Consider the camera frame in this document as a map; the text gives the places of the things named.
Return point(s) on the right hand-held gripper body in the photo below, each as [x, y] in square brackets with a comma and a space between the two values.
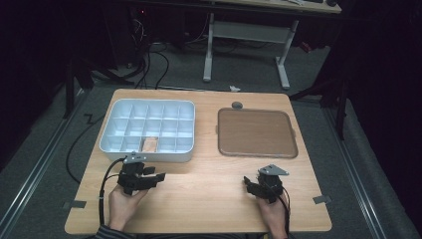
[270, 186]

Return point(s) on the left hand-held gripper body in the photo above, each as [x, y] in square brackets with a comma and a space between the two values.
[131, 177]

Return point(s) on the pale pink sock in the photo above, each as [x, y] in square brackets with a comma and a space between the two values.
[150, 145]

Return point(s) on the white compartment storage box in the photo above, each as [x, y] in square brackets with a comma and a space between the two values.
[149, 129]

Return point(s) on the person's right hand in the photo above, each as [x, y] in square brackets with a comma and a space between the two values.
[273, 215]

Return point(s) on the person's left hand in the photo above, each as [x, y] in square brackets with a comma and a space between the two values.
[122, 207]

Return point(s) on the brown tray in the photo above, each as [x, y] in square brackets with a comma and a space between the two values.
[256, 132]

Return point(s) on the grey tape piece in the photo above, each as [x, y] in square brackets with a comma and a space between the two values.
[74, 204]
[321, 199]

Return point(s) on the grey round disc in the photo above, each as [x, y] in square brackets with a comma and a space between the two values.
[237, 105]

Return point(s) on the white crumpled paper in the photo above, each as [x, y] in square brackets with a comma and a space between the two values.
[235, 88]

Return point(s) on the black metal stand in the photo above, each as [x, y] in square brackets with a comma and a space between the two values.
[340, 109]
[69, 86]

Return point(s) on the small red object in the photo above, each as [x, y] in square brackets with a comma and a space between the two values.
[306, 47]

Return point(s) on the wooden desk with white legs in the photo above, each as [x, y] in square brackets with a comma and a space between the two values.
[247, 31]

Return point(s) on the metal floor rail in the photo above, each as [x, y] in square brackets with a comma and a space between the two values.
[355, 172]
[40, 162]

